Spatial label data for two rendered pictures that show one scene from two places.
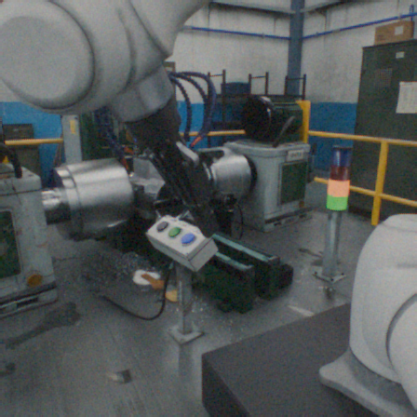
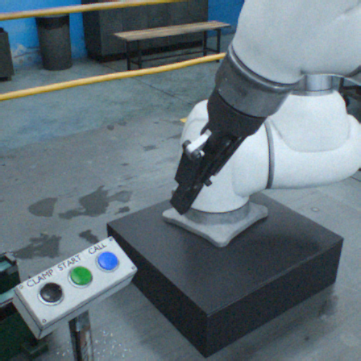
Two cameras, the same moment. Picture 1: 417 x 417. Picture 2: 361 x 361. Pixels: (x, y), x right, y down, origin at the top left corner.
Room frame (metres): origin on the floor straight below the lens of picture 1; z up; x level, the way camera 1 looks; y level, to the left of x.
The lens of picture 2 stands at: (0.65, 0.65, 1.52)
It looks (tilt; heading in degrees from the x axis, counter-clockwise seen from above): 28 degrees down; 263
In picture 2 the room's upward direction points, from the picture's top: straight up
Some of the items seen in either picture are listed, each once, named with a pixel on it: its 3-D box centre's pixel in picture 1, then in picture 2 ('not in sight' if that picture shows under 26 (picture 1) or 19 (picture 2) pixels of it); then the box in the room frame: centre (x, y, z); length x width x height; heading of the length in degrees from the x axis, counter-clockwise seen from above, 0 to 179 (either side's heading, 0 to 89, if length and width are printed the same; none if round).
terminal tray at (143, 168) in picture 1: (153, 168); not in sight; (1.29, 0.21, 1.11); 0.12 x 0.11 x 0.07; 39
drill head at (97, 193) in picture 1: (75, 201); not in sight; (1.07, 0.43, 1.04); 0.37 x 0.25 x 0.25; 129
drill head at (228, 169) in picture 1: (219, 178); not in sight; (1.44, -0.03, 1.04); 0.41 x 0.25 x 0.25; 129
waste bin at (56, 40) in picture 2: not in sight; (54, 41); (1.40, -5.20, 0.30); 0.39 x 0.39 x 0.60
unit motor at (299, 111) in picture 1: (281, 144); not in sight; (1.64, -0.32, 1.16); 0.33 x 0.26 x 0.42; 129
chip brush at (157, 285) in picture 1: (161, 286); not in sight; (0.96, 0.15, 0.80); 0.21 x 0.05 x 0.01; 42
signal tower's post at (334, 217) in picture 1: (335, 214); not in sight; (1.03, -0.38, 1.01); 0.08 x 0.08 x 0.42; 39
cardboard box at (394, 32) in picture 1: (397, 35); not in sight; (4.22, -2.06, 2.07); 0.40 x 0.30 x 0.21; 21
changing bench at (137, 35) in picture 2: not in sight; (174, 47); (0.02, -5.06, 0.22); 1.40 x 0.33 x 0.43; 27
